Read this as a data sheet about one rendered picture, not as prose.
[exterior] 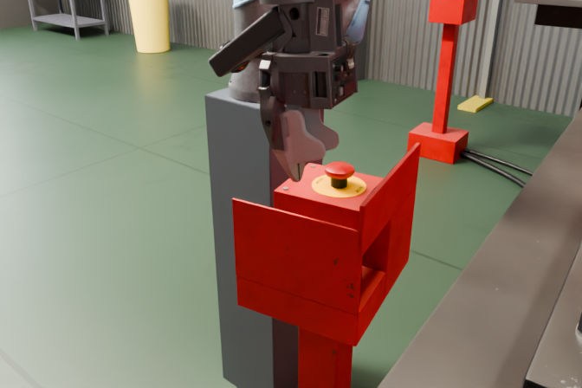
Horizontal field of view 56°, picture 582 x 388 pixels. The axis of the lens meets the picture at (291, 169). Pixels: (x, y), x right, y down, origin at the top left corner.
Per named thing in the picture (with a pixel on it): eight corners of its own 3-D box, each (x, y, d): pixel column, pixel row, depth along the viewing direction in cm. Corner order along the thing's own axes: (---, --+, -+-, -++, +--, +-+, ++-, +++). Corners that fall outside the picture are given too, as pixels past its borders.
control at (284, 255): (307, 233, 85) (309, 123, 77) (409, 260, 78) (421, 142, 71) (236, 305, 69) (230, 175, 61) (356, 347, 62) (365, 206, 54)
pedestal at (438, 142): (421, 142, 302) (437, -16, 269) (466, 151, 289) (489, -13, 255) (406, 153, 288) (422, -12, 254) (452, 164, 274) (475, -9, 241)
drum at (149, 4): (181, 48, 530) (176, -14, 506) (150, 55, 503) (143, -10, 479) (158, 44, 550) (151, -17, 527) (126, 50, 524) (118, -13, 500)
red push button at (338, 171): (331, 181, 75) (332, 157, 74) (358, 187, 74) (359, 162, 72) (318, 192, 72) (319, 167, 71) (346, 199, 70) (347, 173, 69)
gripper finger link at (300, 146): (322, 197, 59) (317, 113, 55) (274, 190, 61) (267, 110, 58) (334, 185, 61) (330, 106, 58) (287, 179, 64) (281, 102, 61)
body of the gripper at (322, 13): (330, 117, 54) (323, -11, 49) (255, 112, 58) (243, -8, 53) (358, 97, 60) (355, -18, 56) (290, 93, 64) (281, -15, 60)
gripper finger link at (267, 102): (276, 155, 58) (268, 72, 55) (264, 153, 59) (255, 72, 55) (297, 140, 62) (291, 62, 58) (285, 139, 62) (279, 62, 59)
